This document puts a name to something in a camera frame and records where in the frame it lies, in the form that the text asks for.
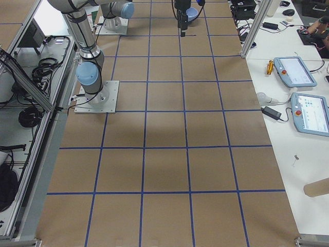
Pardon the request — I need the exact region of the black gripper near bowl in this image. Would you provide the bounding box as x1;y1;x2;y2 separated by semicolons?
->
174;0;191;37

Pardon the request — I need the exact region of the robot arm near blue bowl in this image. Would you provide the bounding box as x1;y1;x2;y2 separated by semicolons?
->
101;1;191;37

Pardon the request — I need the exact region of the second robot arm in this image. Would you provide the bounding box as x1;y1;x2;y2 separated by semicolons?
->
49;1;108;104

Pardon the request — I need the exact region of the blue bowl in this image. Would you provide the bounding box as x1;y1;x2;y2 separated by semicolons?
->
186;7;198;22

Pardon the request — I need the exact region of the brass cylinder tool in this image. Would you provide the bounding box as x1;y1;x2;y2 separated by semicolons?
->
266;60;273;75

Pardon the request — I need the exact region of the white light bulb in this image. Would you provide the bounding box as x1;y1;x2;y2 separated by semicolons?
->
257;92;279;106

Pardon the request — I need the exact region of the black power adapter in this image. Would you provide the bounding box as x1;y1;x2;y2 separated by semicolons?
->
261;106;282;120

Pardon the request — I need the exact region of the brown paper mat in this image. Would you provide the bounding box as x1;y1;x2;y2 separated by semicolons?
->
36;1;298;246

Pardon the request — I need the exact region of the teach pendant far side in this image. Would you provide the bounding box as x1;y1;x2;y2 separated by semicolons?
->
290;93;328;137

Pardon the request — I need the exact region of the cardboard tube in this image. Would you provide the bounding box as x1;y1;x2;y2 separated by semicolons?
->
303;178;329;198

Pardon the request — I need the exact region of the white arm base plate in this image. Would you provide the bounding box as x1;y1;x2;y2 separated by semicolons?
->
95;16;129;36

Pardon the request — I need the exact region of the aluminium frame post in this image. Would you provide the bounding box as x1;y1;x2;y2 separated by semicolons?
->
240;0;272;59

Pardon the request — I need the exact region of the teach pendant near post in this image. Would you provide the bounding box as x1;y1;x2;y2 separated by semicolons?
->
273;57;317;88

